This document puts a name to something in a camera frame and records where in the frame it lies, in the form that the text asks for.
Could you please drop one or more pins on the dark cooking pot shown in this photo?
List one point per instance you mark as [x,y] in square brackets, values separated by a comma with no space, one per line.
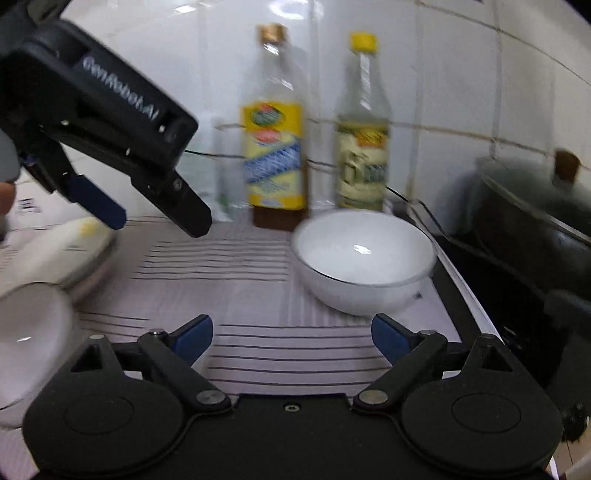
[531,221]

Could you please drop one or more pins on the striped table mat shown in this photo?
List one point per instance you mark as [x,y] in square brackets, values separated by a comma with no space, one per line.
[258,295]

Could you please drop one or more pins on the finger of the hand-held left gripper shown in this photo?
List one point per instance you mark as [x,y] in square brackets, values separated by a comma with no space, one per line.
[99,203]
[189,210]

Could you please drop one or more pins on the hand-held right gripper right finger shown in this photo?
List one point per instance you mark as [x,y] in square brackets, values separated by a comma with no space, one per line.
[390,341]

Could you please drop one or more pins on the clear yellow-cap vinegar bottle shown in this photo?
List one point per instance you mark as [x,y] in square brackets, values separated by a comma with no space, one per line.
[362,161]

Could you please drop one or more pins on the person's left hand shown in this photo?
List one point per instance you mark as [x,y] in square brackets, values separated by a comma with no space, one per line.
[5,198]

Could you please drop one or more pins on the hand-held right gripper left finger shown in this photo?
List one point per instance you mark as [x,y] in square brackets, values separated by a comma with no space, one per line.
[194,337]

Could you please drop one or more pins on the yellow label oil bottle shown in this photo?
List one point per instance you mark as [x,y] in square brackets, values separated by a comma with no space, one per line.
[274,161]

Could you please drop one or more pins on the white sun print plate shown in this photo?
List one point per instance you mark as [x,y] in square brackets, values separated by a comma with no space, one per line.
[55,258]

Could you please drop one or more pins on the white ceramic bowl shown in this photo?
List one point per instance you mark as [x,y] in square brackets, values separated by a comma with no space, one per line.
[32,346]
[364,277]

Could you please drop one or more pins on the black gas stove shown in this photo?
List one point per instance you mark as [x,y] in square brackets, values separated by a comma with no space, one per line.
[508,314]

